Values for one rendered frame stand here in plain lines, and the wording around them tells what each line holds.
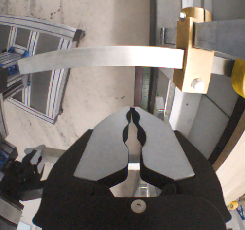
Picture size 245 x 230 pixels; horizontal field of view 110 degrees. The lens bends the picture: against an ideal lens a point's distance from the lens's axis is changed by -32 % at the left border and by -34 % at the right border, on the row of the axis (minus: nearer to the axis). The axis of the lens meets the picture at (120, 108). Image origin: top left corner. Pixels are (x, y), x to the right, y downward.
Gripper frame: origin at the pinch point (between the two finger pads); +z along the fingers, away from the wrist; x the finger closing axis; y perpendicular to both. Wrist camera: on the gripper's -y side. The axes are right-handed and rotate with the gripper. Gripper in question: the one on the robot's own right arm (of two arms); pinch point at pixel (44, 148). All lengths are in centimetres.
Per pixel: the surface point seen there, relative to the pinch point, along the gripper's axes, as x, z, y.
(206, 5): -44, 20, -53
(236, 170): 5, -8, -62
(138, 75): -17.9, 12.3, -28.0
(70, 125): 57, 83, 36
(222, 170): 1, -8, -53
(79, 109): 35, 83, 21
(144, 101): -9.8, 12.3, -30.0
